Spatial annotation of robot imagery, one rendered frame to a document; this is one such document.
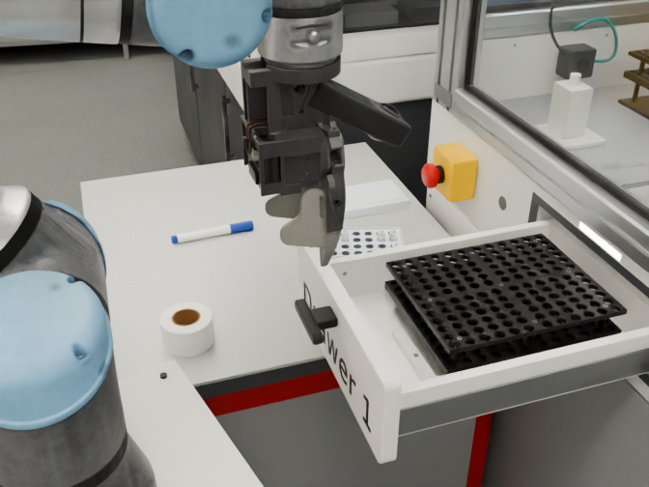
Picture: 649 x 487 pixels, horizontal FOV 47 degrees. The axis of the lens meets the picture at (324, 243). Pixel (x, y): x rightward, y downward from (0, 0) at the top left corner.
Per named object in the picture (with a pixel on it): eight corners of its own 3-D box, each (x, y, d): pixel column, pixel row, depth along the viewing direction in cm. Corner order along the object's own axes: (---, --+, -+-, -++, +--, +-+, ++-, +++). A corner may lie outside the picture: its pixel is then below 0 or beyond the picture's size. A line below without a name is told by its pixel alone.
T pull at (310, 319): (313, 348, 79) (313, 337, 78) (294, 307, 85) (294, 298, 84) (346, 341, 80) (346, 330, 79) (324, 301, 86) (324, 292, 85)
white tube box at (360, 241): (324, 276, 114) (324, 256, 112) (323, 247, 121) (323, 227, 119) (404, 276, 114) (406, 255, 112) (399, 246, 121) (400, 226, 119)
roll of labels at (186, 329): (154, 337, 102) (150, 314, 100) (198, 318, 105) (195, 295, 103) (179, 364, 97) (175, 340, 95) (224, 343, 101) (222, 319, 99)
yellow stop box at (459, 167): (445, 205, 117) (449, 163, 113) (426, 185, 123) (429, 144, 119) (474, 200, 118) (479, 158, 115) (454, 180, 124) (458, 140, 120)
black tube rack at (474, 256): (444, 395, 82) (449, 350, 78) (383, 303, 96) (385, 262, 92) (615, 353, 87) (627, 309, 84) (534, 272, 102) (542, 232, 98)
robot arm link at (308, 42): (326, -8, 67) (358, 15, 61) (326, 42, 70) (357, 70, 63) (245, -1, 65) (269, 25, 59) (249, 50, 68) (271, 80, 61)
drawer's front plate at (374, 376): (380, 467, 75) (384, 386, 69) (298, 303, 99) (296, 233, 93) (396, 463, 76) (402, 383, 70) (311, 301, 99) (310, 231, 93)
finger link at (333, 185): (315, 221, 74) (309, 137, 71) (331, 218, 75) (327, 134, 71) (329, 239, 70) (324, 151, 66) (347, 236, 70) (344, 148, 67)
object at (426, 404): (391, 441, 76) (394, 397, 73) (315, 299, 97) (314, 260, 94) (707, 359, 87) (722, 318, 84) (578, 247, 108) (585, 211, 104)
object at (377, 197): (342, 219, 129) (342, 211, 128) (325, 196, 136) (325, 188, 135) (409, 208, 132) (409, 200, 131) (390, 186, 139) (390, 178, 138)
